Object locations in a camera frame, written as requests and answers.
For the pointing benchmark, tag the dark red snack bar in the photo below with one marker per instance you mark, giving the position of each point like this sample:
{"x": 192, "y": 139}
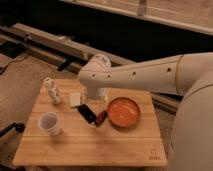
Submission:
{"x": 100, "y": 118}

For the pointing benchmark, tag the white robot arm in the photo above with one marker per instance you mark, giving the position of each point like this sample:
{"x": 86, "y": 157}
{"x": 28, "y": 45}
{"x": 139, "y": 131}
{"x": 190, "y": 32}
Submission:
{"x": 187, "y": 75}

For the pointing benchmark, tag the black rectangular bar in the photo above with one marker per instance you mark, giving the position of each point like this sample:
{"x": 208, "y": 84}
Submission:
{"x": 87, "y": 113}

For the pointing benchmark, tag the white plastic bottle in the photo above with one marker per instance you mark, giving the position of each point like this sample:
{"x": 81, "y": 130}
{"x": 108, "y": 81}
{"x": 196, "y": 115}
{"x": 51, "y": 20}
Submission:
{"x": 52, "y": 90}

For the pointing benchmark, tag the white rectangular block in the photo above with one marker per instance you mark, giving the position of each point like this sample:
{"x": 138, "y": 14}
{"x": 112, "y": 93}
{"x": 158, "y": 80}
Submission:
{"x": 75, "y": 99}

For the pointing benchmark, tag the long metal rail beam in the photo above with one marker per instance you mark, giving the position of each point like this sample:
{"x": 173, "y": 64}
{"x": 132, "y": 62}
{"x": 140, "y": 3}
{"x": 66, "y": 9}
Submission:
{"x": 41, "y": 42}

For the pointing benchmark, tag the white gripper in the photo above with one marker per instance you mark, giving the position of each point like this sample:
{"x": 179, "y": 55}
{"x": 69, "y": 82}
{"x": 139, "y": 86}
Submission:
{"x": 96, "y": 93}

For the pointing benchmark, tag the white paper cup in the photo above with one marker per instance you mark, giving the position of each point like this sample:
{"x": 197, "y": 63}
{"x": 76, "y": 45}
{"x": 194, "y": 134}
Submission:
{"x": 49, "y": 122}

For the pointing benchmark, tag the orange ceramic bowl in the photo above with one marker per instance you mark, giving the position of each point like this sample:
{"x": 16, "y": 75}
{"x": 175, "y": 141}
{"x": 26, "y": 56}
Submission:
{"x": 123, "y": 112}

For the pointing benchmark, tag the black handle at left edge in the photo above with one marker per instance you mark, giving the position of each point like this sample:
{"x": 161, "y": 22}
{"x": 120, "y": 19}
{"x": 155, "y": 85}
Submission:
{"x": 19, "y": 127}

